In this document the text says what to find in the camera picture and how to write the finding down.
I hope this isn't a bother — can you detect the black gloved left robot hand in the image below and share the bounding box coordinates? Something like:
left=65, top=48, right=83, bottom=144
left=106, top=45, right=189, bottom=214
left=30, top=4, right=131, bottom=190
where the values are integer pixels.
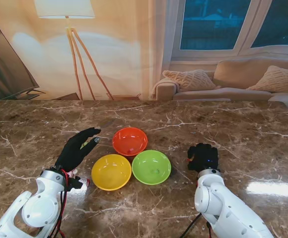
left=54, top=127, right=102, bottom=172

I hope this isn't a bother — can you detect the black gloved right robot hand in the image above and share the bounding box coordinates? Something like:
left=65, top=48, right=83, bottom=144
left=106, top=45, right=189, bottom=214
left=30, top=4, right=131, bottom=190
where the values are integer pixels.
left=187, top=143, right=220, bottom=173

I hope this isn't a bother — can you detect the yellow plastic bowl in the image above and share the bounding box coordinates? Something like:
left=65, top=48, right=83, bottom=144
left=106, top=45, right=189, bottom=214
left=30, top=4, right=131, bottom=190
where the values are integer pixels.
left=91, top=154, right=132, bottom=191

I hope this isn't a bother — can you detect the green plastic bowl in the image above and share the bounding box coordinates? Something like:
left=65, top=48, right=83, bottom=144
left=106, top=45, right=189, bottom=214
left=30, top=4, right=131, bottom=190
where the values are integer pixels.
left=132, top=149, right=172, bottom=185

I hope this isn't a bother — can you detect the orange plastic bowl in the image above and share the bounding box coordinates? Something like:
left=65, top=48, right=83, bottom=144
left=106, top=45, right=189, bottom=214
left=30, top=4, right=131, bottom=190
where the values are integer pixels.
left=112, top=127, right=149, bottom=157

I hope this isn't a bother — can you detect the beige sofa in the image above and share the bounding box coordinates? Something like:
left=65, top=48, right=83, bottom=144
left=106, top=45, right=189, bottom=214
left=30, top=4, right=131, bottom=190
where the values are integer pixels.
left=151, top=58, right=288, bottom=115

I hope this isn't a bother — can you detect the cream knitted pillow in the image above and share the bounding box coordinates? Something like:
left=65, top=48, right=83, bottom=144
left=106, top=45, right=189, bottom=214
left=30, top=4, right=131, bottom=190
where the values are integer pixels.
left=162, top=69, right=216, bottom=92
left=247, top=65, right=288, bottom=93

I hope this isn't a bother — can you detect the dark flat screen television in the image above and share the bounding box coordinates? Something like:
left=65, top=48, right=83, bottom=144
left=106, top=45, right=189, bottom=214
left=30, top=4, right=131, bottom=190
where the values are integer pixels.
left=0, top=19, right=46, bottom=101

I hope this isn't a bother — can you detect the sheer cream curtain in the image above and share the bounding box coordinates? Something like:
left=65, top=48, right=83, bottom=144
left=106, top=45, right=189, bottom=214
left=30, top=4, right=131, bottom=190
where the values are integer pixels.
left=140, top=0, right=187, bottom=100

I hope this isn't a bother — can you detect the white framed window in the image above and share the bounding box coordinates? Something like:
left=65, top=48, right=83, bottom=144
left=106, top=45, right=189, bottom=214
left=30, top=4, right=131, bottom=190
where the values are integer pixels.
left=171, top=0, right=288, bottom=61

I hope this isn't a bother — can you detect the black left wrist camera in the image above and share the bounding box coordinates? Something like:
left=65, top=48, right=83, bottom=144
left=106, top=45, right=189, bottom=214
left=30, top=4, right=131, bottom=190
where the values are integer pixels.
left=66, top=175, right=83, bottom=191

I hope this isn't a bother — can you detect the left arm red black cable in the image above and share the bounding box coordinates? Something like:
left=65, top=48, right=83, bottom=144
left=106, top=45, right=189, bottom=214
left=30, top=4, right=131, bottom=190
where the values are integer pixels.
left=51, top=168, right=70, bottom=238

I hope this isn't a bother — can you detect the arm red black cable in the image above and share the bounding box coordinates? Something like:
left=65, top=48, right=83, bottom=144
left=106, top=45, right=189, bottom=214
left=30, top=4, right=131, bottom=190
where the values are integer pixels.
left=178, top=213, right=214, bottom=238
left=51, top=168, right=70, bottom=238

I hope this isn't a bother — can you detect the right arm red black cable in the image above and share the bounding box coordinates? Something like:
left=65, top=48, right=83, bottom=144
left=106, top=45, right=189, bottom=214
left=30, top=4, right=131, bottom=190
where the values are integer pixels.
left=178, top=213, right=214, bottom=238

